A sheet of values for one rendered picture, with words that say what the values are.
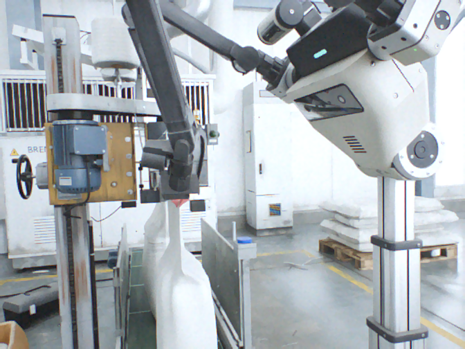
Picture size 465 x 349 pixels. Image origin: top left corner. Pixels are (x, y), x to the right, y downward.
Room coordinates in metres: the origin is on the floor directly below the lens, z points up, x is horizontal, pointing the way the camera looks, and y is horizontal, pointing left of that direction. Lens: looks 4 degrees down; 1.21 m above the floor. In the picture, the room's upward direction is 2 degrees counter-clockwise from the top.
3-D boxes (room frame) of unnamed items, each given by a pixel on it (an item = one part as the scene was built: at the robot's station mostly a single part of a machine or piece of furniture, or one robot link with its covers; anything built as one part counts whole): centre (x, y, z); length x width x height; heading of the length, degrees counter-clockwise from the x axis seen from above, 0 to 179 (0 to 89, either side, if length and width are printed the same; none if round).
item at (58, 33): (1.48, 0.65, 1.68); 0.05 x 0.03 x 0.06; 104
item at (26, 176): (1.48, 0.82, 1.13); 0.18 x 0.11 x 0.18; 14
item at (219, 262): (2.19, 0.10, 0.54); 1.05 x 0.02 x 0.41; 14
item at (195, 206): (1.59, 0.14, 0.98); 0.09 x 0.05 x 0.05; 104
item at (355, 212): (3.88, -1.47, 0.56); 0.66 x 0.42 x 0.15; 104
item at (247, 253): (1.51, -0.04, 0.81); 0.08 x 0.08 x 0.06; 14
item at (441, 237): (4.05, -2.06, 0.20); 0.67 x 0.43 x 0.15; 104
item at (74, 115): (1.33, 0.54, 1.35); 0.12 x 0.12 x 0.04
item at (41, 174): (1.50, 0.75, 1.14); 0.11 x 0.06 x 0.11; 14
